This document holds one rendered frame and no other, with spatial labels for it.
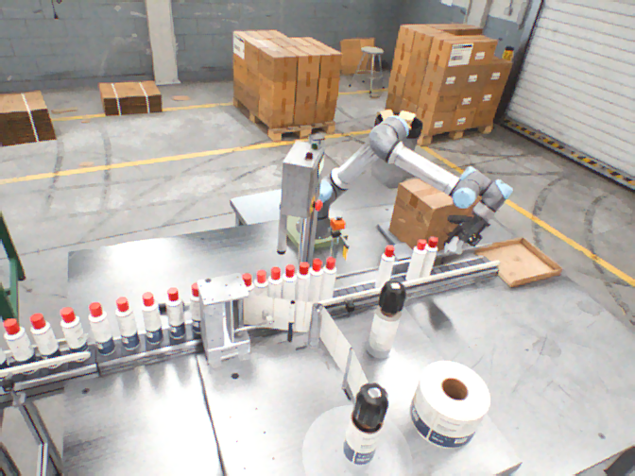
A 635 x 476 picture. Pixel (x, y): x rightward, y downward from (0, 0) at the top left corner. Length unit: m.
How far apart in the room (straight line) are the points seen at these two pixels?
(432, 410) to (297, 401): 0.40
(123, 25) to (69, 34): 0.63
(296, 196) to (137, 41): 5.52
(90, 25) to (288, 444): 5.94
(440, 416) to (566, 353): 0.77
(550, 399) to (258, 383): 0.99
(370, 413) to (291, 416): 0.35
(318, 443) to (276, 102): 4.05
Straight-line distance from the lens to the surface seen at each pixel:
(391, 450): 1.41
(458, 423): 1.37
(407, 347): 1.66
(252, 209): 2.34
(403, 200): 2.12
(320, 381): 1.51
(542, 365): 1.90
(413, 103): 5.58
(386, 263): 1.75
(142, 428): 1.51
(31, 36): 6.68
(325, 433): 1.40
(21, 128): 5.30
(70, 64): 6.76
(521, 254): 2.41
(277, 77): 4.89
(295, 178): 1.39
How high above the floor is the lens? 2.09
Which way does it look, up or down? 36 degrees down
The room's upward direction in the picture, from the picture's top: 6 degrees clockwise
